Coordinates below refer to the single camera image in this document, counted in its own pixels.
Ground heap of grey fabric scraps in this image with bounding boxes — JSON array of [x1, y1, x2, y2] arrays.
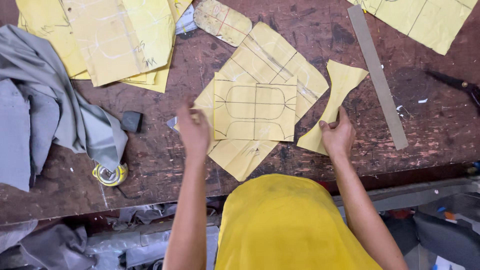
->
[[0, 202, 221, 270]]

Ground yellow paper sheet with ruled lines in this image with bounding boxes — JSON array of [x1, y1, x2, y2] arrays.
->
[[346, 0, 479, 56]]

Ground person's left hand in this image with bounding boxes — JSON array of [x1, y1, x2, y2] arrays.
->
[[176, 101, 211, 158]]

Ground long grey ruler strip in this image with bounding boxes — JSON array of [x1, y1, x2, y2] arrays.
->
[[347, 4, 409, 151]]

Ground white paper piece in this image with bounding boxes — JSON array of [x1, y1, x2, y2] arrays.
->
[[175, 4, 198, 35]]

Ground crumpled grey fabric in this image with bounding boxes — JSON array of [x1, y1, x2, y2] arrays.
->
[[0, 24, 129, 193]]

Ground rounded yellow pattern with red lines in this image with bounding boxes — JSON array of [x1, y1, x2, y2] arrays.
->
[[193, 0, 253, 48]]

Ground black scissors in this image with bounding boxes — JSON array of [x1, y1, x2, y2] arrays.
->
[[425, 69, 480, 115]]

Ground heap of dark bags and clutter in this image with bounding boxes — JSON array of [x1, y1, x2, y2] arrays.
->
[[382, 191, 480, 270]]

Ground yellow sheet with pencil scribble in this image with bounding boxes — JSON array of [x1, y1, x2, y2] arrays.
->
[[15, 0, 91, 80]]

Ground plain yellow paper pattern sheet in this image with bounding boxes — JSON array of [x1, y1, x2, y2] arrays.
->
[[173, 72, 280, 182]]

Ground large yellow pattern with diagonal lines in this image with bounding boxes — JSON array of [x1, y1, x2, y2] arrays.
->
[[218, 21, 330, 124]]

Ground square yellow pattern with ovals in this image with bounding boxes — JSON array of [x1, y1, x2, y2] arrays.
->
[[213, 76, 298, 143]]

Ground small black block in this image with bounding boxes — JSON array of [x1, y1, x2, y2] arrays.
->
[[120, 110, 144, 133]]

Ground grey metal table rail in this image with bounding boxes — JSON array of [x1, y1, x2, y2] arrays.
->
[[333, 178, 480, 213]]

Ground person's right hand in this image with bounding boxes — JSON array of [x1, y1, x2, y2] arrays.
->
[[319, 106, 357, 158]]

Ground person's yellow shirt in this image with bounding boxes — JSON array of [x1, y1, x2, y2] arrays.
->
[[215, 173, 383, 270]]

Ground yellow paper sheet underneath pile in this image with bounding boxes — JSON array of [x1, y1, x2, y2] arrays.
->
[[119, 45, 177, 94]]

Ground curved yellow paper pattern piece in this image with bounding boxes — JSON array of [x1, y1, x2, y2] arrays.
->
[[296, 59, 370, 156]]

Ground wide yellow sheet with chalk marks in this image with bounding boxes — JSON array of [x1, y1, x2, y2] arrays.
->
[[61, 0, 176, 88]]

